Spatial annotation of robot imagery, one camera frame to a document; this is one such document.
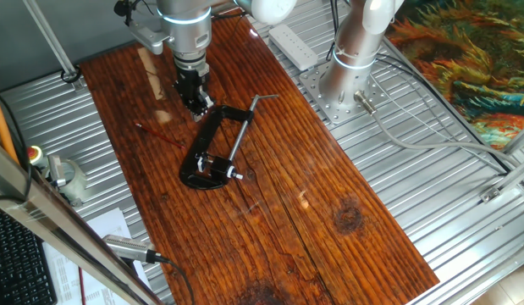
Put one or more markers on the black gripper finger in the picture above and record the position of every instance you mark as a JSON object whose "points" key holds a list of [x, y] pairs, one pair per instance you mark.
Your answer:
{"points": [[192, 109], [205, 108]]}

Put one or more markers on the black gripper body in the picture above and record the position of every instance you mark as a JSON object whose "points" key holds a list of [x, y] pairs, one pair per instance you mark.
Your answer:
{"points": [[193, 84]]}

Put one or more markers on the red pencil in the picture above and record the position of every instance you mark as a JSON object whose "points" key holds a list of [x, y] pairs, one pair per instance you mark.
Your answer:
{"points": [[160, 135]]}

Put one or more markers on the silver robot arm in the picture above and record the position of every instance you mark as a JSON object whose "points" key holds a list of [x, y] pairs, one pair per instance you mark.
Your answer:
{"points": [[350, 63]]}

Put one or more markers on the black C-clamp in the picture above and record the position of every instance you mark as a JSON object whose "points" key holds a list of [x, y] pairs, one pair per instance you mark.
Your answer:
{"points": [[202, 140]]}

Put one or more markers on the white power strip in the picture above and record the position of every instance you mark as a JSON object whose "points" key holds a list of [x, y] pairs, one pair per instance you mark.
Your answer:
{"points": [[293, 46]]}

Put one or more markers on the brown wooden board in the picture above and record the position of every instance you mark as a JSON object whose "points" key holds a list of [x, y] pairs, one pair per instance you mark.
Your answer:
{"points": [[266, 212]]}

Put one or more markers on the printed paper sheet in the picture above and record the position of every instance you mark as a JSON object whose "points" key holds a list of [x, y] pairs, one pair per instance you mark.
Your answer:
{"points": [[109, 224]]}

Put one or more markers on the small silver metal block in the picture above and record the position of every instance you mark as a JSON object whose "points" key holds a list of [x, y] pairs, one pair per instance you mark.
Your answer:
{"points": [[56, 169]]}

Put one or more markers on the red emergency stop button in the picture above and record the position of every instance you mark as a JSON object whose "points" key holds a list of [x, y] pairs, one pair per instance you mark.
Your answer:
{"points": [[34, 153]]}

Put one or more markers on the orange tube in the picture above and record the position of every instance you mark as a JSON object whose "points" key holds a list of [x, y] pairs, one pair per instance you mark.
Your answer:
{"points": [[1, 127]]}

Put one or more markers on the red pen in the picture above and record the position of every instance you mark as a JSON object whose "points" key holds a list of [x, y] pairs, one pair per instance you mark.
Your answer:
{"points": [[81, 288]]}

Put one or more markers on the black keyboard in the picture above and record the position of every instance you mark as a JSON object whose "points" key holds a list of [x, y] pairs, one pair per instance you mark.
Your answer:
{"points": [[16, 262]]}

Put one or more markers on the colourful painted cloth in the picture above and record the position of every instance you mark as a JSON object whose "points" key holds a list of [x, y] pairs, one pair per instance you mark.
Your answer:
{"points": [[469, 55]]}

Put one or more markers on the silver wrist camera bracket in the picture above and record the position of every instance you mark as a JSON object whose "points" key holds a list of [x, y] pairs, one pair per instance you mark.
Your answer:
{"points": [[147, 38]]}

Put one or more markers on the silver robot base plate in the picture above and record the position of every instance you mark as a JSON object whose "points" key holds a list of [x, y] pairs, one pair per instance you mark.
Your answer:
{"points": [[329, 112]]}

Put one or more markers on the aluminium frame post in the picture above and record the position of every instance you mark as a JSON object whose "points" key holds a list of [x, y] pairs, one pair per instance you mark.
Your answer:
{"points": [[50, 40]]}

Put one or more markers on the silver ridged camera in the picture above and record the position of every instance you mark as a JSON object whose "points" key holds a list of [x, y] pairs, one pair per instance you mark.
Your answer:
{"points": [[126, 247]]}

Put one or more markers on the aluminium frame beam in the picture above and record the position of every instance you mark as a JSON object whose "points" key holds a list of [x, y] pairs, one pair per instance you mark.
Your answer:
{"points": [[54, 216]]}

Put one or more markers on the aluminium frame bracket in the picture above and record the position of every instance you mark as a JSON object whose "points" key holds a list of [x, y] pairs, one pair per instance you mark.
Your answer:
{"points": [[511, 178]]}

